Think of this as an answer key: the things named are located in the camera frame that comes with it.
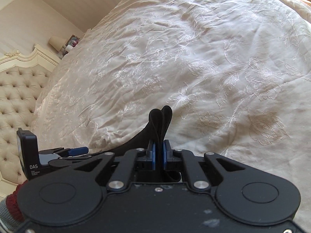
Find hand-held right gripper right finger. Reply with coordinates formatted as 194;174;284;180
163;139;246;190

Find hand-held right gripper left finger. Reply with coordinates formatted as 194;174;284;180
73;139;156;190

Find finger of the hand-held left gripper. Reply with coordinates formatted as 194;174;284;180
50;151;114;168
57;147;89;158

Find black pants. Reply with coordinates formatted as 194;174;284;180
107;105;182;183

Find person's left forearm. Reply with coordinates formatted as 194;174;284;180
0;184;25;233

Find cream tufted headboard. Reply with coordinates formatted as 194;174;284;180
0;43;60;197

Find cream embroidered bedspread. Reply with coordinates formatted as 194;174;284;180
31;0;311;183

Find cream table lamp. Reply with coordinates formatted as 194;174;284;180
48;35;67;53

